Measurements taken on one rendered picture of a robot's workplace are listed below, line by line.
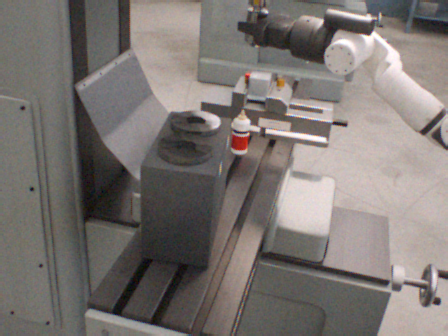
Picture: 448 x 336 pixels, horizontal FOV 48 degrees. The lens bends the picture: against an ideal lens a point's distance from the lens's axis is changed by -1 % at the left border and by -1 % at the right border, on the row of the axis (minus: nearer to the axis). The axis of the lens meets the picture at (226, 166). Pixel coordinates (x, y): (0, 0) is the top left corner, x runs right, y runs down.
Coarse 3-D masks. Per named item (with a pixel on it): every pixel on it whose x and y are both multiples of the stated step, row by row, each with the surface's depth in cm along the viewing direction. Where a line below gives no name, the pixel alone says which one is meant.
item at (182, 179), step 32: (192, 128) 88; (224, 128) 92; (160, 160) 80; (192, 160) 79; (224, 160) 91; (160, 192) 80; (192, 192) 80; (224, 192) 103; (160, 224) 83; (192, 224) 83; (160, 256) 87; (192, 256) 86
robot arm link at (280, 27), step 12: (264, 24) 104; (276, 24) 104; (288, 24) 104; (300, 24) 102; (312, 24) 101; (264, 36) 105; (276, 36) 104; (288, 36) 104; (300, 36) 101; (276, 48) 106; (288, 48) 106; (300, 48) 102
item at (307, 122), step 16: (240, 80) 137; (208, 96) 136; (224, 96) 137; (240, 96) 130; (208, 112) 134; (224, 112) 133; (240, 112) 132; (256, 112) 131; (272, 112) 130; (288, 112) 131; (304, 112) 131; (320, 112) 136; (256, 128) 133; (272, 128) 132; (288, 128) 131; (304, 128) 130; (320, 128) 129; (304, 144) 131; (320, 144) 130
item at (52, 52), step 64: (0, 0) 103; (64, 0) 102; (128, 0) 130; (0, 64) 110; (64, 64) 109; (0, 128) 117; (64, 128) 116; (0, 192) 126; (64, 192) 123; (0, 256) 136; (64, 256) 132; (0, 320) 151; (64, 320) 143
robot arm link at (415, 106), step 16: (400, 80) 95; (384, 96) 98; (400, 96) 96; (416, 96) 95; (432, 96) 95; (400, 112) 97; (416, 112) 95; (432, 112) 94; (416, 128) 96; (432, 128) 94
